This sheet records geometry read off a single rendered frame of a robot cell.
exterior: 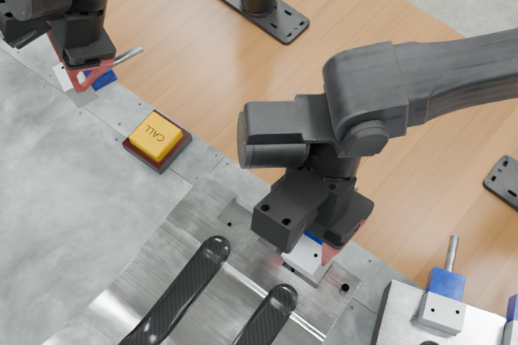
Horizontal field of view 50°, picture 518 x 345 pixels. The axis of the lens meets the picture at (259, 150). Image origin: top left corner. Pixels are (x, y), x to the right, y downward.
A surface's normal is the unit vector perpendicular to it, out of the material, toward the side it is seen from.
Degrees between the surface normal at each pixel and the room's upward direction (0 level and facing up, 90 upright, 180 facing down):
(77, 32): 91
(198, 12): 0
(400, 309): 0
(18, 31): 91
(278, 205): 22
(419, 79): 11
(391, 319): 0
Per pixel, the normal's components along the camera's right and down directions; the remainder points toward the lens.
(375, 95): -0.19, -0.43
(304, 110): 0.15, -0.47
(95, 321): 0.25, -0.73
